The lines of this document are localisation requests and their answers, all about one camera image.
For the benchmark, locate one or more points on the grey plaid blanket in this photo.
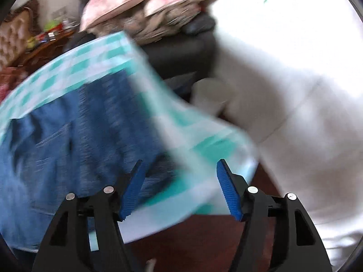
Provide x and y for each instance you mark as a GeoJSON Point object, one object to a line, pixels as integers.
{"type": "Point", "coordinates": [158, 25]}

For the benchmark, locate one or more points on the tufted tan leather headboard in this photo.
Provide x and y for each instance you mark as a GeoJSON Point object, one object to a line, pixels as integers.
{"type": "Point", "coordinates": [14, 34]}

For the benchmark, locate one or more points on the teal white checkered sheet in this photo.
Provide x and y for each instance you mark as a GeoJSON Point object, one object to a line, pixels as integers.
{"type": "Point", "coordinates": [184, 136]}

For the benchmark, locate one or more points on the black leather armchair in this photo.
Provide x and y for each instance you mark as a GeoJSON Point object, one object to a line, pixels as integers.
{"type": "Point", "coordinates": [175, 53]}

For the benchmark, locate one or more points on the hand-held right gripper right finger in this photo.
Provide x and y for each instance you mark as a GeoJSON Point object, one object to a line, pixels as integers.
{"type": "Point", "coordinates": [228, 190]}

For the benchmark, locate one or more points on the dark wooden nightstand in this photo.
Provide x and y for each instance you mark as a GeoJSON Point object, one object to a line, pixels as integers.
{"type": "Point", "coordinates": [42, 51]}

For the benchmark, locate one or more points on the large pink floral pillow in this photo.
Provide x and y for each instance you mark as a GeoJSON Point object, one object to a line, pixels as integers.
{"type": "Point", "coordinates": [119, 2]}

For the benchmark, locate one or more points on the red floral quilt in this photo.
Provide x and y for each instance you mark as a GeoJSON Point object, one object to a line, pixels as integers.
{"type": "Point", "coordinates": [8, 82]}

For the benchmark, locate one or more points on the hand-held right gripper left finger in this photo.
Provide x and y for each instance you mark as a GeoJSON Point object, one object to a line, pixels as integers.
{"type": "Point", "coordinates": [133, 187]}

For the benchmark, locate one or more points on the blue denim pants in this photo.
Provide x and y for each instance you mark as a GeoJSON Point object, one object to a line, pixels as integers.
{"type": "Point", "coordinates": [71, 136]}

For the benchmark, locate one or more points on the green plastic bag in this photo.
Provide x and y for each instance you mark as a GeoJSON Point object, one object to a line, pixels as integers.
{"type": "Point", "coordinates": [53, 24]}

